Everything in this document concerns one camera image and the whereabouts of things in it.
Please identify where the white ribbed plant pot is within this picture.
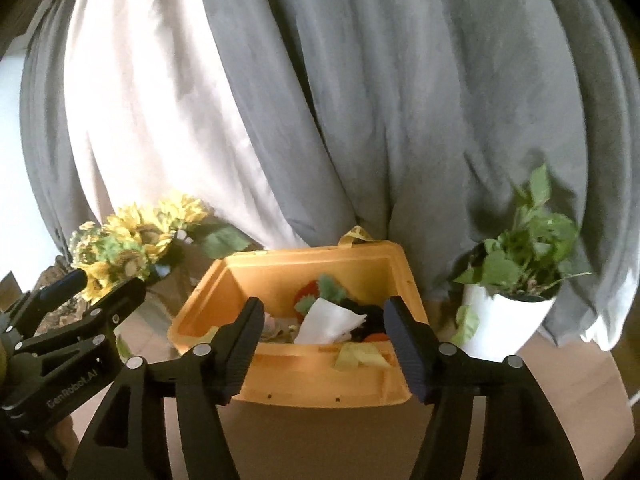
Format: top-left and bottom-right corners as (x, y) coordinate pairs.
(452, 282), (558, 361)

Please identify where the white cloth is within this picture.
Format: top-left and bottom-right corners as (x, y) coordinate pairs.
(294, 297), (368, 346)

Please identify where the grey curtain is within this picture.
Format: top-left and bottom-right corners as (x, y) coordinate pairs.
(20, 0), (640, 351)

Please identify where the pastel multicolour plush toy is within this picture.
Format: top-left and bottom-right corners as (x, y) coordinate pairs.
(260, 312), (301, 343)

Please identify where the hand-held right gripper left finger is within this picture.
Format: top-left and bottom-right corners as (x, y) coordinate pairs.
(72, 296), (266, 480)

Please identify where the green leafy plant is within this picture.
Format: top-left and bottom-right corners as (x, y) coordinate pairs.
(452, 162), (593, 346)

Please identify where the red soft toy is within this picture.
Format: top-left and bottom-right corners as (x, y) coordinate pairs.
(295, 281), (321, 311)

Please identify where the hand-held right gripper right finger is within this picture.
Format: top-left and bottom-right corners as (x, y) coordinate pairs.
(382, 295), (586, 480)

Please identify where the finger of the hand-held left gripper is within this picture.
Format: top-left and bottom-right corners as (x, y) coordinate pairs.
(12, 276), (147, 356)
(0, 268), (90, 341)

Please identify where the green frog plush toy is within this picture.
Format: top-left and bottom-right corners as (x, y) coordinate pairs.
(295, 274), (351, 313)

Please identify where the orange crate with yellow straps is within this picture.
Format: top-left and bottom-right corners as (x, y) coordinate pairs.
(167, 227), (431, 408)

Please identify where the white curtain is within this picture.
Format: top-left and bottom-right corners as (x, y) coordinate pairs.
(62, 0), (361, 251)

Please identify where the sunflower bouquet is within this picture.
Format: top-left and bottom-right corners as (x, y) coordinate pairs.
(67, 192), (251, 303)

